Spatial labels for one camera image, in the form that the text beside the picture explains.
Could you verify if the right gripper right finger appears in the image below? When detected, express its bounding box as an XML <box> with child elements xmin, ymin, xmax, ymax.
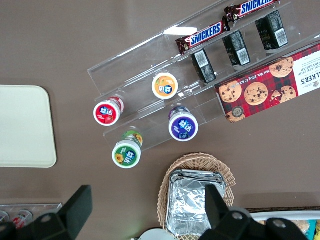
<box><xmin>199</xmin><ymin>184</ymin><xmax>309</xmax><ymax>240</ymax></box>

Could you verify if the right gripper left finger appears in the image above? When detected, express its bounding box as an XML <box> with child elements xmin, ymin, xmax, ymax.
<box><xmin>0</xmin><ymin>184</ymin><xmax>94</xmax><ymax>240</ymax></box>

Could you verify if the white snack tray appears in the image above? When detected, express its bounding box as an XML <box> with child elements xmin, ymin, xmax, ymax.
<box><xmin>246</xmin><ymin>206</ymin><xmax>320</xmax><ymax>240</ymax></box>

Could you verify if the light wicker basket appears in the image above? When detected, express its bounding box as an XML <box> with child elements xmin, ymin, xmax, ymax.
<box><xmin>156</xmin><ymin>152</ymin><xmax>236</xmax><ymax>233</ymax></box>

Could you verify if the cream plastic tray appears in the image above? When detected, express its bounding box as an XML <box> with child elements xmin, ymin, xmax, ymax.
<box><xmin>0</xmin><ymin>84</ymin><xmax>58</xmax><ymax>169</ymax></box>

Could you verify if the clear acrylic bottle rack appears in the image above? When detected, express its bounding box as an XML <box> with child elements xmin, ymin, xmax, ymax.
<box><xmin>0</xmin><ymin>203</ymin><xmax>63</xmax><ymax>227</ymax></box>

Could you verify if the silver foil container stack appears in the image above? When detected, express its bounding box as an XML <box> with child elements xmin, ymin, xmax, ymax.
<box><xmin>166</xmin><ymin>169</ymin><xmax>227</xmax><ymax>238</ymax></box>

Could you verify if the green lid gum jar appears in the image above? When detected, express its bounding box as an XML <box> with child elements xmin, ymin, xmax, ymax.
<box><xmin>111</xmin><ymin>129</ymin><xmax>144</xmax><ymax>169</ymax></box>

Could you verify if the clear cracker bag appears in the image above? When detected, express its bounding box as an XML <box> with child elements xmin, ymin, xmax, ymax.
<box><xmin>257</xmin><ymin>219</ymin><xmax>311</xmax><ymax>237</ymax></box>

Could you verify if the teal snack packet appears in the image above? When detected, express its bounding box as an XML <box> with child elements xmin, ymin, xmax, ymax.
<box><xmin>309</xmin><ymin>219</ymin><xmax>318</xmax><ymax>240</ymax></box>

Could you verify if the purple lid gum jar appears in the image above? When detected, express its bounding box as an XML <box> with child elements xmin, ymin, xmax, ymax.
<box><xmin>168</xmin><ymin>106</ymin><xmax>200</xmax><ymax>143</ymax></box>

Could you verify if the red lid gum jar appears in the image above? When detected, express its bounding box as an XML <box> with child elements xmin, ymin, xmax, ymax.
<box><xmin>93</xmin><ymin>96</ymin><xmax>125</xmax><ymax>126</ymax></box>

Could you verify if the red Walkers cookie box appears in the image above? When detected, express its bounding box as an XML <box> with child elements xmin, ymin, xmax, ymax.
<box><xmin>214</xmin><ymin>42</ymin><xmax>320</xmax><ymax>124</ymax></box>

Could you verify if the orange lid gum jar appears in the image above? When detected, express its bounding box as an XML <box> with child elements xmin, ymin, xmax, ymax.
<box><xmin>151</xmin><ymin>71</ymin><xmax>179</xmax><ymax>100</ymax></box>

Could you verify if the small black box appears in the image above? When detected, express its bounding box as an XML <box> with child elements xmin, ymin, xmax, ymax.
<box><xmin>190</xmin><ymin>48</ymin><xmax>217</xmax><ymax>84</ymax></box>
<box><xmin>254</xmin><ymin>9</ymin><xmax>290</xmax><ymax>51</ymax></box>
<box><xmin>222</xmin><ymin>30</ymin><xmax>251</xmax><ymax>67</ymax></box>

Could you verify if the clear acrylic stepped shelf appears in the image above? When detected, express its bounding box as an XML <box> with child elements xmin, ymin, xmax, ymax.
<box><xmin>86</xmin><ymin>0</ymin><xmax>320</xmax><ymax>153</ymax></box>

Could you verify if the Snickers chocolate bar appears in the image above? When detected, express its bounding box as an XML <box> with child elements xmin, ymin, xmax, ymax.
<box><xmin>174</xmin><ymin>16</ymin><xmax>231</xmax><ymax>56</ymax></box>
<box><xmin>223</xmin><ymin>0</ymin><xmax>281</xmax><ymax>25</ymax></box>

